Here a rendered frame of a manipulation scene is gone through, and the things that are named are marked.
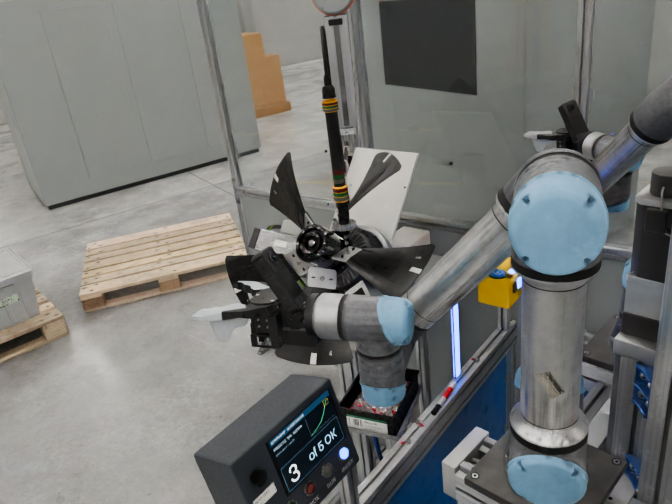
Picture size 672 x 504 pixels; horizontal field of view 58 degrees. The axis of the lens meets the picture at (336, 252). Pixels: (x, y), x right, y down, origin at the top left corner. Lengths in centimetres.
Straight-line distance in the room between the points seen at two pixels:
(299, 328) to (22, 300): 343
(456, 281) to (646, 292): 38
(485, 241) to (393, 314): 19
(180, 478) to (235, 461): 190
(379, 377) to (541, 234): 36
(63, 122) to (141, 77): 95
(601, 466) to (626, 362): 20
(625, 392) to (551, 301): 51
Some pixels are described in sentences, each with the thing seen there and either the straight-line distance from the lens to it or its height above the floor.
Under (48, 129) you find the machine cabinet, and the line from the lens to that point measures 695.
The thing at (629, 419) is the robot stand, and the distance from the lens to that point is 137.
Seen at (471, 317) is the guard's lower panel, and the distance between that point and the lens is 258.
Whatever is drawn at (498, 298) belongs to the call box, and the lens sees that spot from 186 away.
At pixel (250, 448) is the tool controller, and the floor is 125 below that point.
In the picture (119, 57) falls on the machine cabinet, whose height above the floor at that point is 139.
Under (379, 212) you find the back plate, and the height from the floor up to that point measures 119.
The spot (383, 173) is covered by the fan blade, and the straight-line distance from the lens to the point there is 178.
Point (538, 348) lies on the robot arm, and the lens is 90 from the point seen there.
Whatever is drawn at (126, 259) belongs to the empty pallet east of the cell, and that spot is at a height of 14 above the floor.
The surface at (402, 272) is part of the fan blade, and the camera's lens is 165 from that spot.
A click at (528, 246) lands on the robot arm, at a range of 79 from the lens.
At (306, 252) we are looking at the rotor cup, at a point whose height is 120.
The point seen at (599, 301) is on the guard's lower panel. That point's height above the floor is 79.
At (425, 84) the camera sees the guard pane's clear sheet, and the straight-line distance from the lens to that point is 232.
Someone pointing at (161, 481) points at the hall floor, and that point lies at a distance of 295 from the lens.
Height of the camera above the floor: 194
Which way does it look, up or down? 25 degrees down
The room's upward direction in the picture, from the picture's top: 7 degrees counter-clockwise
